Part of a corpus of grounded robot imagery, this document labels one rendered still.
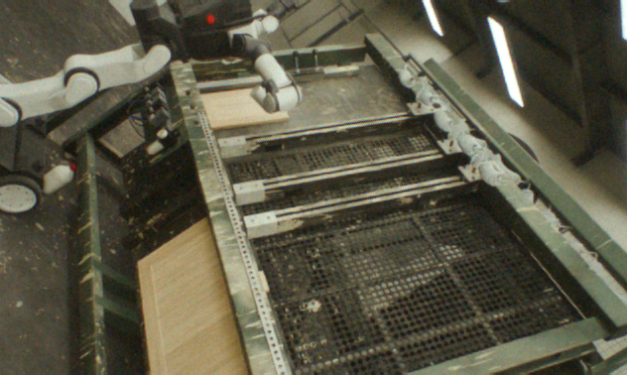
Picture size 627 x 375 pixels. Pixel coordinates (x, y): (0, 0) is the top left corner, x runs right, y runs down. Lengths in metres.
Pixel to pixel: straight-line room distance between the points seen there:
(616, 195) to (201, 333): 6.25
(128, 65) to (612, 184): 6.48
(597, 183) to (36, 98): 6.74
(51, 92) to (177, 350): 1.22
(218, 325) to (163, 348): 0.28
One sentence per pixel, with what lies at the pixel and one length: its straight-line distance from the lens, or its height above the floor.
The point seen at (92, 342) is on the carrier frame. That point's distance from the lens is 2.29.
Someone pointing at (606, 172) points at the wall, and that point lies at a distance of 7.84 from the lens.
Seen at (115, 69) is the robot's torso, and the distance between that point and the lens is 2.45.
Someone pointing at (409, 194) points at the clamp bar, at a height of 1.53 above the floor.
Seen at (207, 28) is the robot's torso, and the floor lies 1.19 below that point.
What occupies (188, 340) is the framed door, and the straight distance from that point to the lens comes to 2.24.
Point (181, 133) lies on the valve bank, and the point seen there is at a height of 0.79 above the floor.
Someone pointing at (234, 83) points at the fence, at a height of 1.07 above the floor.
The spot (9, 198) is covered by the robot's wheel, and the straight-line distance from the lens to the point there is 2.59.
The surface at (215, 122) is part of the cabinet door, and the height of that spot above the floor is 0.92.
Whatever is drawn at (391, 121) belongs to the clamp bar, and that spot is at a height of 1.66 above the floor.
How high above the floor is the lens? 1.48
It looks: 7 degrees down
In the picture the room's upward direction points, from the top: 57 degrees clockwise
